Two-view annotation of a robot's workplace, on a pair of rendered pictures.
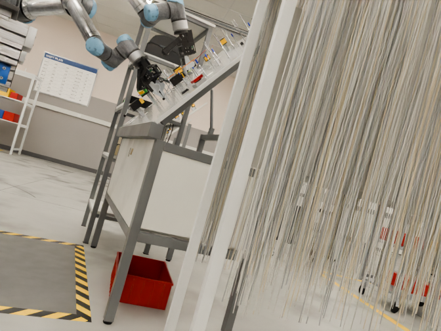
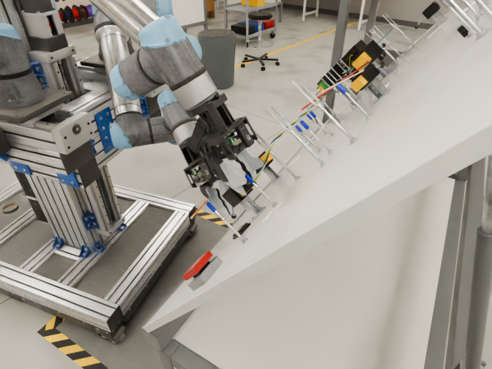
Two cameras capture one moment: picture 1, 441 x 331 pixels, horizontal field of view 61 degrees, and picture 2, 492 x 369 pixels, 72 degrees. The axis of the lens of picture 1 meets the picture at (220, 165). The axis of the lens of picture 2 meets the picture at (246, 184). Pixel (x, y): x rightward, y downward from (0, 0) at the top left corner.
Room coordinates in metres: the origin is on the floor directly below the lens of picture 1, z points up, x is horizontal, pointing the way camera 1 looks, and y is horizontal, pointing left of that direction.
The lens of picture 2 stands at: (1.48, -0.17, 1.61)
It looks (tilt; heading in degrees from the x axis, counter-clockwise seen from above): 37 degrees down; 53
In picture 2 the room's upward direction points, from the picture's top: straight up
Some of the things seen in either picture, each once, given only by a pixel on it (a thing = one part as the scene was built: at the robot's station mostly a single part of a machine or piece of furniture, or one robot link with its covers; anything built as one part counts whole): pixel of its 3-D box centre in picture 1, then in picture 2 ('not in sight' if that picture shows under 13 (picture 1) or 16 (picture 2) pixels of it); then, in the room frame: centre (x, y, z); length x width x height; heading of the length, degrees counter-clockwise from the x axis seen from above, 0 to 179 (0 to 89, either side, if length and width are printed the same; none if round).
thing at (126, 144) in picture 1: (120, 168); not in sight; (2.37, 0.61, 0.60); 0.55 x 0.02 x 0.39; 22
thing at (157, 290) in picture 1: (140, 278); not in sight; (2.03, 0.25, 0.07); 0.39 x 0.29 x 0.14; 15
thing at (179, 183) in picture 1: (175, 185); (343, 280); (2.22, 0.23, 0.60); 1.17 x 0.58 x 0.40; 22
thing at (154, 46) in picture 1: (162, 51); not in sight; (2.93, 0.69, 1.56); 0.30 x 0.23 x 0.19; 114
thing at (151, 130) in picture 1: (134, 132); (266, 201); (2.10, 0.52, 0.83); 1.18 x 0.06 x 0.06; 22
